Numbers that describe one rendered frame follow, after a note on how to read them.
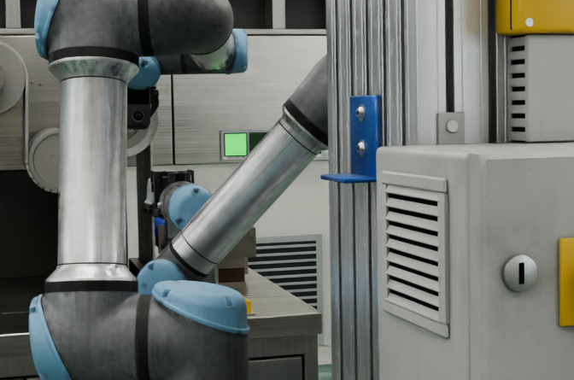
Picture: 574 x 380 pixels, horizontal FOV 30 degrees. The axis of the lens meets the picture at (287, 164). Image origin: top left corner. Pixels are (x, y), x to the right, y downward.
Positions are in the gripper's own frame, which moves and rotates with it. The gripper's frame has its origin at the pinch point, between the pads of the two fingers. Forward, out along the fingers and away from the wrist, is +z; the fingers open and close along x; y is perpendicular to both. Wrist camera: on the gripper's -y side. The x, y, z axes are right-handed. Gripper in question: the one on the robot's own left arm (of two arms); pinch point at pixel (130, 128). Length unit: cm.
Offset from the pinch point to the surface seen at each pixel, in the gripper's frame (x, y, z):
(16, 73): 21.0, 11.6, -3.5
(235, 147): -28.5, 19.0, 31.1
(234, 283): -21.2, -21.0, 25.1
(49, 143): 15.3, 0.9, 4.9
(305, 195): -112, 145, 231
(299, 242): -109, 127, 244
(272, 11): -38, 44, 12
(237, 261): -22.0, -17.7, 22.3
